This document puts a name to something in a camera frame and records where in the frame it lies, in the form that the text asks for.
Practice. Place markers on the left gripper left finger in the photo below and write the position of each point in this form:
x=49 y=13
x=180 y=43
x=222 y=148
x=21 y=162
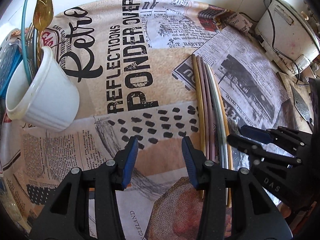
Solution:
x=125 y=162

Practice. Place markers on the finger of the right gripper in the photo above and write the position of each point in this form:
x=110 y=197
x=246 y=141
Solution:
x=265 y=136
x=256 y=150

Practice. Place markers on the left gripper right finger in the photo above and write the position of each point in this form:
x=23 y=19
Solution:
x=194 y=160

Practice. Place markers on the mauve chopstick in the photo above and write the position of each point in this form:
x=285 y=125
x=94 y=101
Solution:
x=210 y=114

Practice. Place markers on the white grey chopstick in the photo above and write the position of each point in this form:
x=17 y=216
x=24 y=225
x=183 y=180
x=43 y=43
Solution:
x=220 y=124

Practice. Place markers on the tan chopstick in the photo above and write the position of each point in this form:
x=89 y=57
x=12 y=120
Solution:
x=199 y=104

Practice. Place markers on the small cleaver knife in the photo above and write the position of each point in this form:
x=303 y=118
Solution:
x=302 y=107

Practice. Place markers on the white ceramic ramekin cup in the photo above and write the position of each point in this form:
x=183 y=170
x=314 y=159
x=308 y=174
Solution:
x=51 y=101

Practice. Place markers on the newspaper print tablecloth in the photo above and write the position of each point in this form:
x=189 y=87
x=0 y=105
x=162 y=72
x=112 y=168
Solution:
x=131 y=63

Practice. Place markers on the white rice cooker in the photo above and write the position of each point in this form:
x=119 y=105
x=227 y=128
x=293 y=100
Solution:
x=288 y=39

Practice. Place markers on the gold spoon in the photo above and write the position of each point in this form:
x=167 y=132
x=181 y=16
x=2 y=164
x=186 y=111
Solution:
x=42 y=20

